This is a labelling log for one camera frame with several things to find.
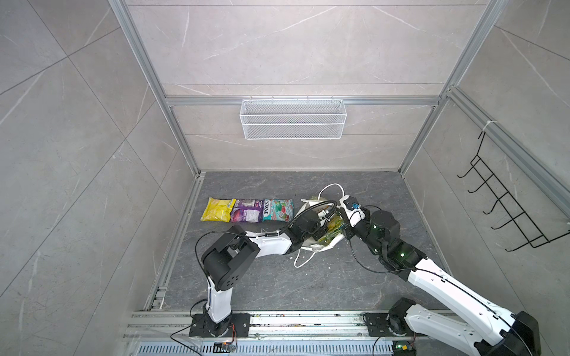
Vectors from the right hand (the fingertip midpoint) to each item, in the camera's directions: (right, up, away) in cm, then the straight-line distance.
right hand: (339, 206), depth 75 cm
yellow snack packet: (-50, -4, +24) cm, 55 cm away
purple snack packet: (-37, -4, +26) cm, 45 cm away
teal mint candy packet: (-22, -4, +26) cm, 35 cm away
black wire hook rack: (+49, -4, -10) cm, 50 cm away
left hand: (-3, -4, +15) cm, 16 cm away
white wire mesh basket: (-16, +38, +26) cm, 49 cm away
